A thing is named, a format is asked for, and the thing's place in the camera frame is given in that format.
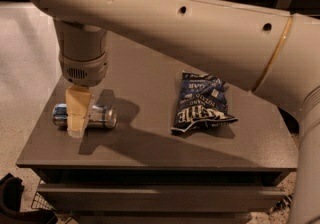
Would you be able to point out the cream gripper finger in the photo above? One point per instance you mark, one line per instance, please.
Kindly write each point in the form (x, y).
(79, 101)

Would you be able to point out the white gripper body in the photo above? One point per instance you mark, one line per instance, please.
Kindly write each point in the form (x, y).
(85, 71)

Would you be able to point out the silver blue redbull can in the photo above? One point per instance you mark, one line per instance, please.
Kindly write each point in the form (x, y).
(100, 116)

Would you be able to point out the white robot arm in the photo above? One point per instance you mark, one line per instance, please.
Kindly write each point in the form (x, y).
(272, 53)

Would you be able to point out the grey drawer cabinet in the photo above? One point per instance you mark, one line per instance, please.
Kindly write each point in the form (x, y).
(140, 173)

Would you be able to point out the dark brown chair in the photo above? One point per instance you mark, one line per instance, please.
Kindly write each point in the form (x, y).
(11, 189)

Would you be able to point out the blue chips bag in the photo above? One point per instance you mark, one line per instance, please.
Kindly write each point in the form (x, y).
(201, 103)

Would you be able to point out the wire basket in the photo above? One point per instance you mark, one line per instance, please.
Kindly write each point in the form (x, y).
(40, 203)

